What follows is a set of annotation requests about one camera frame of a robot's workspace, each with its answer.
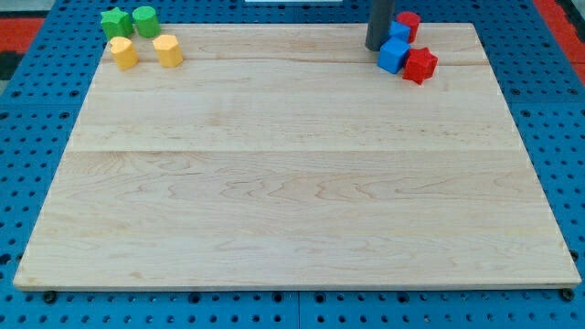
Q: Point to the yellow hexagon block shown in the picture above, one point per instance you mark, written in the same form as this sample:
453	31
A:
168	51

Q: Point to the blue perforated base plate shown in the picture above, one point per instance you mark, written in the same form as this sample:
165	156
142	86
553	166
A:
43	98

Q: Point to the small blue block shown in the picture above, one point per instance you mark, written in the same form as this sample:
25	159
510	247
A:
399	31

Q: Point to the light wooden board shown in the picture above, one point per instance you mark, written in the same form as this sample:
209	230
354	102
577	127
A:
281	157

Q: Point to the yellow heart block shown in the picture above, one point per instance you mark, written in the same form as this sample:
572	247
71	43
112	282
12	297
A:
123	53

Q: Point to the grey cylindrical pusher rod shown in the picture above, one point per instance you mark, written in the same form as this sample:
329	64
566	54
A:
379	22

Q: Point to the green star block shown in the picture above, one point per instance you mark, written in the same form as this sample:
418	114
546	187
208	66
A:
116	23

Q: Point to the red circle block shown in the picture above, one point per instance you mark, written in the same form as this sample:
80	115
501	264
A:
412	21

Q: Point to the red star block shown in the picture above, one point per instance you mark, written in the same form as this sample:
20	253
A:
420	65

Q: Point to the green circle block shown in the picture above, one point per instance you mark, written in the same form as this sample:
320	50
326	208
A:
146	21

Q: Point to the blue cube block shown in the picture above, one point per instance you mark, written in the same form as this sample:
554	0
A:
392	55

